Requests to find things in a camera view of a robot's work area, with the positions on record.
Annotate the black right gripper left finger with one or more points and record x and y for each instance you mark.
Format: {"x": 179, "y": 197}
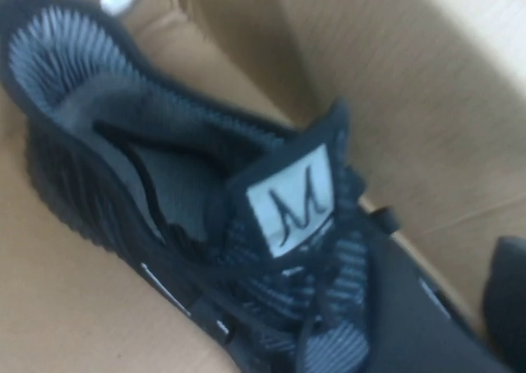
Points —
{"x": 411, "y": 332}

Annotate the black knit sneaker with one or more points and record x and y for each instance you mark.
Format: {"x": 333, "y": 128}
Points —
{"x": 123, "y": 143}

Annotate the brown cardboard shoe box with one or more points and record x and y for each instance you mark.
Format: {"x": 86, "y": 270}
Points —
{"x": 411, "y": 81}

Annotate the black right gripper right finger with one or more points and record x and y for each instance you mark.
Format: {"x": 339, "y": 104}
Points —
{"x": 507, "y": 291}

